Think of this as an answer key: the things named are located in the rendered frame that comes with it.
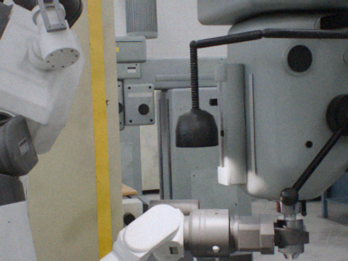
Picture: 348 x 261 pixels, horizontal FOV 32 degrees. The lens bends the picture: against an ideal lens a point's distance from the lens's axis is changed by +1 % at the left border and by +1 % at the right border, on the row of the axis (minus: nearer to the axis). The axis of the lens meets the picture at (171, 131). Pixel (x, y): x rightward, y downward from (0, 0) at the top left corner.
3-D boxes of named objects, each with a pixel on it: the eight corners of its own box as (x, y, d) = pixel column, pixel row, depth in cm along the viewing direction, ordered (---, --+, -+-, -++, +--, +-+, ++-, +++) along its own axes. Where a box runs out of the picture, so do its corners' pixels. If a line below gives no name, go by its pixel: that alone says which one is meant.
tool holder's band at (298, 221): (306, 221, 111) (306, 216, 111) (299, 226, 106) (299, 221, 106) (281, 219, 113) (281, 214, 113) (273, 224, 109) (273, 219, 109)
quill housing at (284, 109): (271, 209, 97) (265, 8, 95) (221, 191, 116) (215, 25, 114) (372, 199, 103) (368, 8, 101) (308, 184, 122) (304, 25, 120)
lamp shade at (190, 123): (166, 146, 100) (165, 109, 100) (200, 143, 105) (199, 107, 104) (192, 148, 95) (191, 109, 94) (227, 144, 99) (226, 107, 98)
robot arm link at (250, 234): (273, 215, 104) (204, 215, 105) (275, 271, 104) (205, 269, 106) (270, 202, 116) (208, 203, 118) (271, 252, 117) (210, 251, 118)
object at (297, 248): (307, 249, 111) (306, 221, 111) (300, 255, 107) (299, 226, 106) (282, 247, 113) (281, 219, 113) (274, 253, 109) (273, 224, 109)
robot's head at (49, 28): (41, 56, 112) (39, 31, 106) (30, 19, 116) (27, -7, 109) (74, 50, 114) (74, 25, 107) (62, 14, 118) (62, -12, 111)
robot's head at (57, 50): (36, 76, 111) (50, 47, 105) (23, 32, 115) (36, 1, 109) (69, 76, 115) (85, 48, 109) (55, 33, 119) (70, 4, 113)
